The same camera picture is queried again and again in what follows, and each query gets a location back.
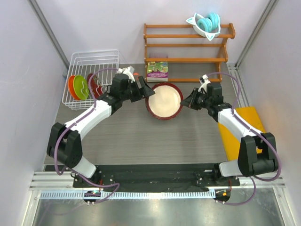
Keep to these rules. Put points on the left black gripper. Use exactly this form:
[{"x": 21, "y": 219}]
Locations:
[{"x": 147, "y": 91}]

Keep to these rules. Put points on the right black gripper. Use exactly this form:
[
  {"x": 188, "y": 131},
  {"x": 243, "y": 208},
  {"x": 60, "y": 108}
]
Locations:
[{"x": 189, "y": 102}]

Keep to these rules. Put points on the large red cream plate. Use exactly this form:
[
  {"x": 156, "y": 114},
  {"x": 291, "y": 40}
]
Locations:
[{"x": 165, "y": 104}]

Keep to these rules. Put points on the red floral small plate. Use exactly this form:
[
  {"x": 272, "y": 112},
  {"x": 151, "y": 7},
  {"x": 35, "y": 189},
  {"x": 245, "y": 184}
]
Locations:
[{"x": 95, "y": 85}]

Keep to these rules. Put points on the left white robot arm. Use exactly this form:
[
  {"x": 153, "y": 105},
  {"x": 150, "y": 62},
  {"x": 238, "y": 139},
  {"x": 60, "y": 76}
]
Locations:
[{"x": 65, "y": 141}]

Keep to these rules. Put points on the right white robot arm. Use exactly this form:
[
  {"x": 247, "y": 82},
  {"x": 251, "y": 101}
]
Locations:
[{"x": 257, "y": 151}]

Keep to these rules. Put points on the wooden shelf rack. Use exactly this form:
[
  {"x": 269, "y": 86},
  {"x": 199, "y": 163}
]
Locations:
[{"x": 221, "y": 57}]

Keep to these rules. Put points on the colourful book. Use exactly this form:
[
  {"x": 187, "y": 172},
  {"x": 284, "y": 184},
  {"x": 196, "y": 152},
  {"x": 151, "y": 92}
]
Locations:
[{"x": 157, "y": 71}]

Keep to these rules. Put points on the yellow board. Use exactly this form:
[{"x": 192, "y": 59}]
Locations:
[{"x": 230, "y": 143}]

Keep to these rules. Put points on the green plate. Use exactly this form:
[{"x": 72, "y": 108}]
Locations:
[{"x": 80, "y": 87}]

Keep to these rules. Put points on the orange plate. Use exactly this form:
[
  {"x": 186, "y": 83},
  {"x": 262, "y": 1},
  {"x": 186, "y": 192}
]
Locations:
[{"x": 71, "y": 87}]

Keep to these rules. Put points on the teal headphones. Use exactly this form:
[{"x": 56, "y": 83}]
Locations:
[{"x": 210, "y": 23}]

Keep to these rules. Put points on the white cat ear bowl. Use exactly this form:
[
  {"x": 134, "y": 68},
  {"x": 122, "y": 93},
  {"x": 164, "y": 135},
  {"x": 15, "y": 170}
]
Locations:
[{"x": 209, "y": 35}]

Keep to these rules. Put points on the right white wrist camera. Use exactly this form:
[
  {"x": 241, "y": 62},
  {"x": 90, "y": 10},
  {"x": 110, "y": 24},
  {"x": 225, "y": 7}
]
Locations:
[{"x": 204, "y": 81}]

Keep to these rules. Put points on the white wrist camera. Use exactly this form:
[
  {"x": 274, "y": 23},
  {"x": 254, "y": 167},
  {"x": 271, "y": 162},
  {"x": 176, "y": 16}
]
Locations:
[
  {"x": 204, "y": 81},
  {"x": 127, "y": 71}
]

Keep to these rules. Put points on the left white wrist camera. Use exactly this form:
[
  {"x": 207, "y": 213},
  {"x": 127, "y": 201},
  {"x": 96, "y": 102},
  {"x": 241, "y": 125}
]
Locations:
[{"x": 127, "y": 71}]

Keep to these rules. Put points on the white wire dish rack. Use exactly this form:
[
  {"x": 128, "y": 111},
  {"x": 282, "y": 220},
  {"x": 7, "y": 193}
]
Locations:
[{"x": 102, "y": 63}]

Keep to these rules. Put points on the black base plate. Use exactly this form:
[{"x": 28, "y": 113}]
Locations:
[{"x": 164, "y": 178}]

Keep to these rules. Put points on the perforated metal rail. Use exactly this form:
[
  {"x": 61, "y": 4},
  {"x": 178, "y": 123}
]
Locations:
[{"x": 86, "y": 194}]

